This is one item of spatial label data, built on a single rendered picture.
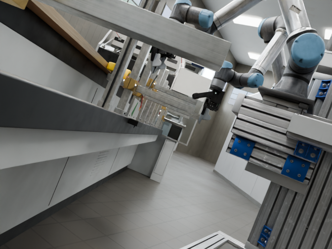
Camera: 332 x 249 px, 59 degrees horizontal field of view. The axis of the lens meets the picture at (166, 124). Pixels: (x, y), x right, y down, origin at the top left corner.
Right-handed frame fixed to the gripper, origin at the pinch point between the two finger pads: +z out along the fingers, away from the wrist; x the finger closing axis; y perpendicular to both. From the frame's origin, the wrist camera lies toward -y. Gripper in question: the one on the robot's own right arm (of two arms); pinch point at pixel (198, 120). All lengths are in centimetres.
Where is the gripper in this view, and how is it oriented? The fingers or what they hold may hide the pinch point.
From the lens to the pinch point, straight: 160.2
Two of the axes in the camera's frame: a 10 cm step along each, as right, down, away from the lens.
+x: 0.5, 0.4, 10.0
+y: 9.2, 3.8, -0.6
